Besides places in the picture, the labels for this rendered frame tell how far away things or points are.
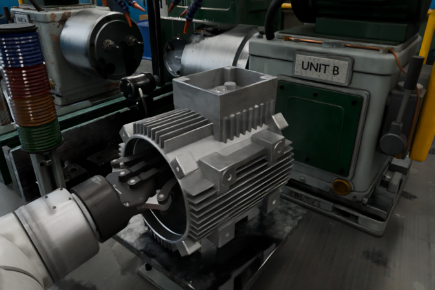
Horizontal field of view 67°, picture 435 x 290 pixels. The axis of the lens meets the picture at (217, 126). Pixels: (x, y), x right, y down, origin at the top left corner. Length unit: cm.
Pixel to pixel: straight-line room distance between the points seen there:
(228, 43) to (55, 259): 61
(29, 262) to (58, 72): 112
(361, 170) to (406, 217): 19
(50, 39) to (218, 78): 96
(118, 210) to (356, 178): 48
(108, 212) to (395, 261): 54
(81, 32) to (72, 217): 94
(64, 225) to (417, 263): 61
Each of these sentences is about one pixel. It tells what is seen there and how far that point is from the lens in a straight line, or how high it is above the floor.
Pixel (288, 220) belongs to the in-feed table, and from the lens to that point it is 57.
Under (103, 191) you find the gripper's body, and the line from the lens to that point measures 41.
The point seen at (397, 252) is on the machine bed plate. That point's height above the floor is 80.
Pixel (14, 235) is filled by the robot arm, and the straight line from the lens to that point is 39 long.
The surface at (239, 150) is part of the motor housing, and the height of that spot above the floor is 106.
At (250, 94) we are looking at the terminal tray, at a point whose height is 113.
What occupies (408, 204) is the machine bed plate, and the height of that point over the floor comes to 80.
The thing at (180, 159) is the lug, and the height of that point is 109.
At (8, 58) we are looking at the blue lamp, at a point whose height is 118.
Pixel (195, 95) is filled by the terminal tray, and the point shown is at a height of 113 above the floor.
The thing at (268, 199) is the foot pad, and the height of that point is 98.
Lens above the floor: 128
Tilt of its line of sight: 25 degrees down
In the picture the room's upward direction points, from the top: straight up
